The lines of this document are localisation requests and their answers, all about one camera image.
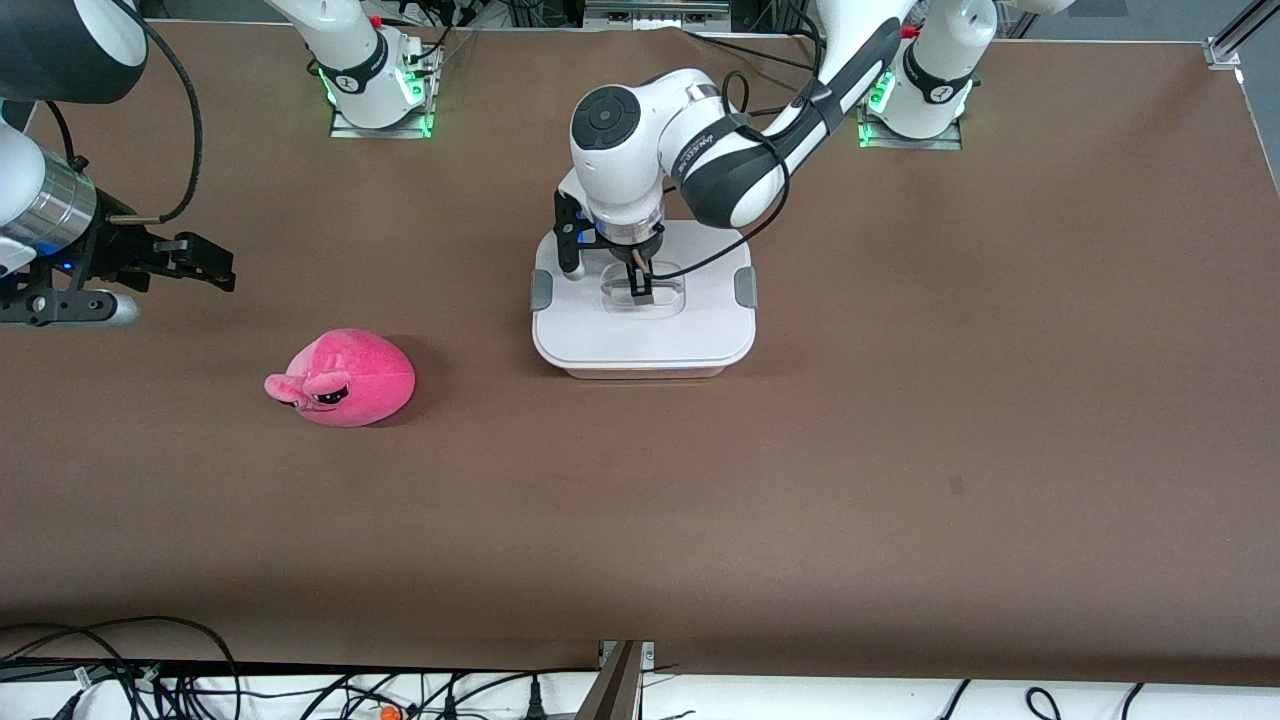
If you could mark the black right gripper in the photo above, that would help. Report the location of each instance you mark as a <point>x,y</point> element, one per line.
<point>103,251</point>

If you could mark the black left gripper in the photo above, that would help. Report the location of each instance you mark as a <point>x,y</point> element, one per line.
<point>637,250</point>

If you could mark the white box lid grey latches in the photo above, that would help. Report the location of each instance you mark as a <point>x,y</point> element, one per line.
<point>640,340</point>

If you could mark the pink plush toy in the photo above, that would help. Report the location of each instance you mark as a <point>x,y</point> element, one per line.
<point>360,380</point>

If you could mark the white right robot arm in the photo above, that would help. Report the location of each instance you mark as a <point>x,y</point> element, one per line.
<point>335,25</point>

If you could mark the pale plastic box base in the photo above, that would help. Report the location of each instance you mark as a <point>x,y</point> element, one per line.
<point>640,372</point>

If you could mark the brown table cover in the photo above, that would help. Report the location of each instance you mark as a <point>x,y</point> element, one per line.
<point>640,520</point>

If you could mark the grey metal rack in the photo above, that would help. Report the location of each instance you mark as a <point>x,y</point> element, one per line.
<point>655,12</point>

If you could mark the aluminium table edge profile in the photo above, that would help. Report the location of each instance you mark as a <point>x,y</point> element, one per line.
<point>615,690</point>

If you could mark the black power plug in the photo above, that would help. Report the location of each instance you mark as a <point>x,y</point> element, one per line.
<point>536,700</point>

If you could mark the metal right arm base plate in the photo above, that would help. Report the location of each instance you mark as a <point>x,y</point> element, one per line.
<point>345,131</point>

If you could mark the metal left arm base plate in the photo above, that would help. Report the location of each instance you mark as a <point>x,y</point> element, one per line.
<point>950,143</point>

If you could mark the aluminium corner frame profile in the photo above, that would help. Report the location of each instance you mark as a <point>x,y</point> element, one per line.
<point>1235,35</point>

